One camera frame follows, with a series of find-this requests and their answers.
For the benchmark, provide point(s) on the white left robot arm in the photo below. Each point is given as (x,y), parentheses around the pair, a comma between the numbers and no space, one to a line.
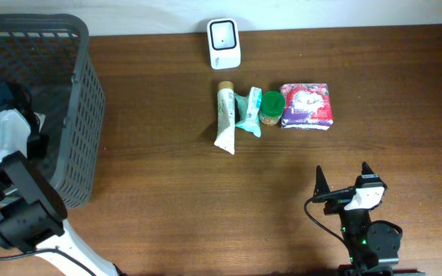
(33,217)

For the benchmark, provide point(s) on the grey plastic mesh basket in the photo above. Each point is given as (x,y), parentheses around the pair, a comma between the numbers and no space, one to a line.
(48,56)

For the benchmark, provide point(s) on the green lid jar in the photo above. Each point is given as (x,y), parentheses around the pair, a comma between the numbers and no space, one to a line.
(272,108)

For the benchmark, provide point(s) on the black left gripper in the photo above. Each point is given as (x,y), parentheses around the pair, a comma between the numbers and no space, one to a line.
(36,149)

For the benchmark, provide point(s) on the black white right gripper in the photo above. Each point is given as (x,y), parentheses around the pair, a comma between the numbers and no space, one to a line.
(321,192)

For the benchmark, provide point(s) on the white barcode scanner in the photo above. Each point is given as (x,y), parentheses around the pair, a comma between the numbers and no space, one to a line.
(224,45)

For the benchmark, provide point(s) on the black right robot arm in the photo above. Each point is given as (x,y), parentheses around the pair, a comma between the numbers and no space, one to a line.
(372,245)

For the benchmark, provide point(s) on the white shampoo tube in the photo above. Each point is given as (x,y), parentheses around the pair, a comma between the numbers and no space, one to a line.
(225,138)

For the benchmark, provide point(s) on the mint green wipes pack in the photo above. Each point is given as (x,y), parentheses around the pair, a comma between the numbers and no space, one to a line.
(252,127)

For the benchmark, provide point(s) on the small teal tissue pack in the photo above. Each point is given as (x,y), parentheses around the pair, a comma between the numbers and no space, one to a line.
(253,102)

